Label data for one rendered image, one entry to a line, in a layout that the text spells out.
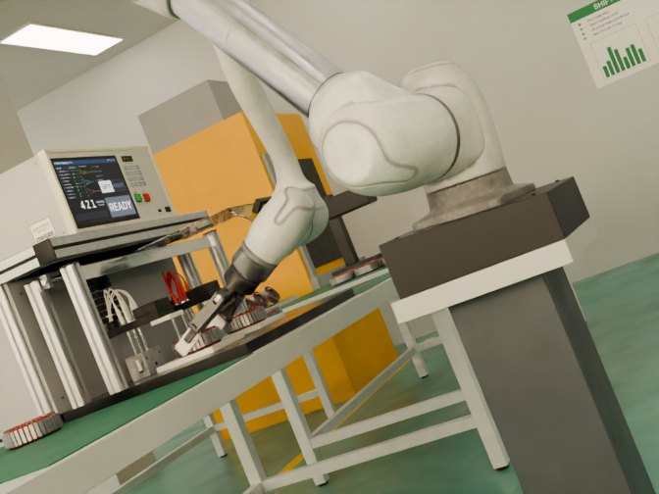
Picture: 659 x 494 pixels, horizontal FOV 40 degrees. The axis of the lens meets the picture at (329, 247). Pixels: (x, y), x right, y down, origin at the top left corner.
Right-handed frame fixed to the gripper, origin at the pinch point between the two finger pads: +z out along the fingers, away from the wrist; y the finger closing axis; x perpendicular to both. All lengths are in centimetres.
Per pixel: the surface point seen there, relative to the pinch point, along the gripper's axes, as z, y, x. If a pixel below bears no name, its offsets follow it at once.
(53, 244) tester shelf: -5.3, -21.0, 30.9
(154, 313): 0.4, -3.5, 10.6
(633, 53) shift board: -124, 532, 3
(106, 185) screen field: -8.7, 9.4, 42.9
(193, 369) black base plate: -5.7, -19.9, -8.2
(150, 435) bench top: -18, -64, -20
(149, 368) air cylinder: 11.6, -3.1, 4.3
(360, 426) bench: 67, 161, -34
